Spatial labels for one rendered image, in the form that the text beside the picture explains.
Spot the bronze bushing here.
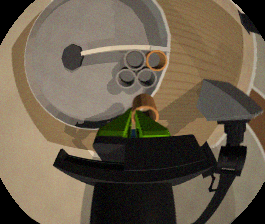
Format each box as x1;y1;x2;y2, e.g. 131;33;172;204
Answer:
145;50;167;71
131;94;159;124

